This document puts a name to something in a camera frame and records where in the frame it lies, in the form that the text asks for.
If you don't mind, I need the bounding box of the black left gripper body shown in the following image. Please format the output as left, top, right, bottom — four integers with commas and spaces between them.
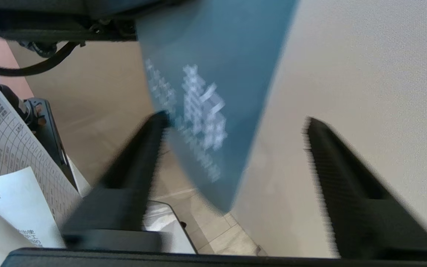
0, 0, 184, 42

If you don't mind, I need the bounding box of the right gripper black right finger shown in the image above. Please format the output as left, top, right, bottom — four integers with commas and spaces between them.
302, 117, 427, 260

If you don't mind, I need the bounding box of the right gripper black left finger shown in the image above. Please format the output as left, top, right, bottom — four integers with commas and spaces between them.
62, 111, 170, 250

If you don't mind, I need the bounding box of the white plastic door hanger sign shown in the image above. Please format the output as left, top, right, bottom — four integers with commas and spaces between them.
136, 0, 298, 214

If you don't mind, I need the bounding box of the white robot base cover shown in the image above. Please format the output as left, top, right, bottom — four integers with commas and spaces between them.
142, 200, 199, 255

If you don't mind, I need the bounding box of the white room door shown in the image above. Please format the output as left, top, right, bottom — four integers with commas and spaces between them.
232, 0, 427, 258

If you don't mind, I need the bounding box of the printed table paper sheet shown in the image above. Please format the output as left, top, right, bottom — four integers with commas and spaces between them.
0, 92, 83, 227

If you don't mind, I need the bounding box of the thin black camera cable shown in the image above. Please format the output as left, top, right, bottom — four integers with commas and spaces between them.
0, 41, 80, 77

